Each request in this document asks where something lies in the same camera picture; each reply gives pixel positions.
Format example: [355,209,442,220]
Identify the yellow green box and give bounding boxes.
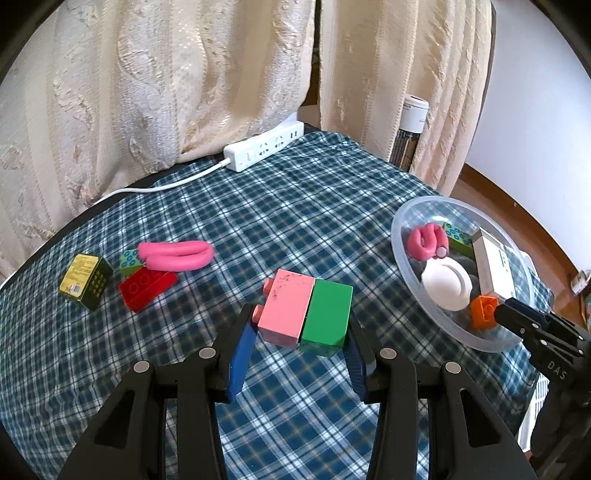
[58,253,114,311]

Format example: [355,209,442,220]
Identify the blue plaid tablecloth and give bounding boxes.
[0,130,555,480]

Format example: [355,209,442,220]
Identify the green building block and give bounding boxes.
[298,279,354,358]

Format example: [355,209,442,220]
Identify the small green dotted block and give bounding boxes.
[119,248,148,277]

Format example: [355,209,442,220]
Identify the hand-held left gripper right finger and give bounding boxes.
[344,314,539,480]

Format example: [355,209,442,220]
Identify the large green dotted block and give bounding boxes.
[441,222,474,257]

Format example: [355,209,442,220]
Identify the white power cable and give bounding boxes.
[90,157,232,208]

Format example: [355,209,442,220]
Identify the white vented appliance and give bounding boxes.
[516,371,552,455]

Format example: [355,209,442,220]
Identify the pink foam tube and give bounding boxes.
[137,240,215,272]
[406,222,450,260]

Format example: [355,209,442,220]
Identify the white medicine box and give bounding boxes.
[471,227,518,301]

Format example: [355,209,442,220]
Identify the clear plastic bowl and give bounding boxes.
[391,196,536,354]

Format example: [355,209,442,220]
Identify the narrow cream curtain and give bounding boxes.
[318,0,492,197]

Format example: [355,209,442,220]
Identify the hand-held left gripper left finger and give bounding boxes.
[55,302,259,480]

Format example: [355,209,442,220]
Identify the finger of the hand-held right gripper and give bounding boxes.
[503,298,555,325]
[493,305,544,344]

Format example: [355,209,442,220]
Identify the wide cream curtain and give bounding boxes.
[0,0,317,278]

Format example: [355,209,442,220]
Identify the orange building block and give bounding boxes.
[470,295,502,332]

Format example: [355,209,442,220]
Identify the white tower heater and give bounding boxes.
[388,95,430,174]

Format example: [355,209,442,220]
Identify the white round lid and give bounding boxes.
[421,257,474,311]

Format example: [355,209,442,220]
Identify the pink building block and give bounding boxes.
[252,269,316,350]

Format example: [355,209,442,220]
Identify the red building block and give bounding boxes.
[118,269,179,313]

